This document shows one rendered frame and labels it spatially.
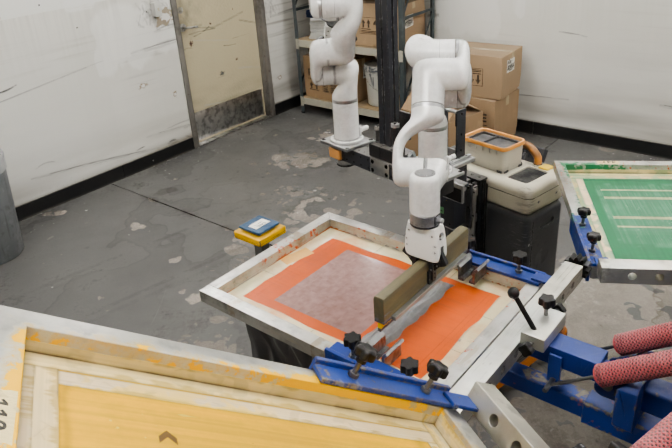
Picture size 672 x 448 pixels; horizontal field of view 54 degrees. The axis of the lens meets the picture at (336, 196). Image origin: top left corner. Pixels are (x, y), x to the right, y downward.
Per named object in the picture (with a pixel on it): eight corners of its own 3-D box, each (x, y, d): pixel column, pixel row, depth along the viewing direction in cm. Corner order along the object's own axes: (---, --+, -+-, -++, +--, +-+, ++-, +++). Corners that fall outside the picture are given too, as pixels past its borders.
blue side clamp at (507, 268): (442, 270, 199) (443, 250, 196) (451, 262, 203) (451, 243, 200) (537, 302, 182) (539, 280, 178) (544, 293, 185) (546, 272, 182)
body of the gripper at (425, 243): (450, 216, 162) (450, 255, 167) (415, 206, 168) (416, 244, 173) (434, 229, 157) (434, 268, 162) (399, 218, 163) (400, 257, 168)
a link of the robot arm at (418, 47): (405, 16, 180) (475, 13, 176) (412, 88, 214) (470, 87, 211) (403, 60, 174) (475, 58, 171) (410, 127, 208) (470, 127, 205)
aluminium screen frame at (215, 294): (200, 301, 190) (198, 290, 188) (329, 221, 230) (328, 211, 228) (434, 418, 144) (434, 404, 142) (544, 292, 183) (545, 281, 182)
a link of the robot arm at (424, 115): (444, 111, 172) (443, 190, 168) (395, 111, 174) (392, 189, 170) (444, 101, 163) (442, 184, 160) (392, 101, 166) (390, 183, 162)
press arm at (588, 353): (523, 353, 155) (524, 336, 153) (533, 340, 159) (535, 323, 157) (596, 383, 145) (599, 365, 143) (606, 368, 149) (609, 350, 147)
